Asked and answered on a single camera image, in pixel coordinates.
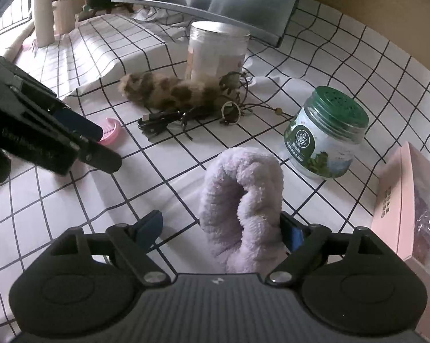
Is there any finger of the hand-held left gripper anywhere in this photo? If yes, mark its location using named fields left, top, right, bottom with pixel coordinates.
left=71, top=136, right=123, bottom=175
left=52, top=107, right=104, bottom=143

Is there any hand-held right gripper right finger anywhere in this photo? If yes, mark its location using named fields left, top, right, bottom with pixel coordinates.
left=266, top=212, right=378, bottom=286

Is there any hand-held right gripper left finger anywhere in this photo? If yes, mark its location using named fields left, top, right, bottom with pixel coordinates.
left=51, top=210, right=171, bottom=286

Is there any lavender towel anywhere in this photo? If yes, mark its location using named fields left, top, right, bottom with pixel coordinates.
left=198, top=148, right=294, bottom=275

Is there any checked white tablecloth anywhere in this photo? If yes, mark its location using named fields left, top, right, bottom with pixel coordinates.
left=0, top=0, right=430, bottom=343

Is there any spotted furry plush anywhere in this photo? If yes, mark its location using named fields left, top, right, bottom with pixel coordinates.
left=118, top=72, right=224, bottom=109

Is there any green lid jar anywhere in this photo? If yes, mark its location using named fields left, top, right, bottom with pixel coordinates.
left=284, top=86, right=369, bottom=179

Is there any pink box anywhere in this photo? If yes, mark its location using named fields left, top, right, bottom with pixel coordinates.
left=370, top=141, right=430, bottom=343

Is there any potted plant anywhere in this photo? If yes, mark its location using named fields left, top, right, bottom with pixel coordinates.
left=51, top=0, right=94, bottom=36

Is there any white cylinder bottle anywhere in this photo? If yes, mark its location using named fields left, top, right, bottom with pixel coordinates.
left=33, top=0, right=56, bottom=48

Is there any clear jar with beige label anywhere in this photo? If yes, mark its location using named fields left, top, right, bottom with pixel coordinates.
left=184, top=21, right=251, bottom=83

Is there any dark curved monitor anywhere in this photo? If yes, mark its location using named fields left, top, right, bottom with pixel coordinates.
left=111, top=0, right=306, bottom=48

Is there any black cable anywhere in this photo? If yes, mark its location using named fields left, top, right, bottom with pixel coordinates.
left=136, top=107, right=201, bottom=140

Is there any beaded cord keyring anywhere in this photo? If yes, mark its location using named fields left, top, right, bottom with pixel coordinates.
left=218, top=71, right=294, bottom=125

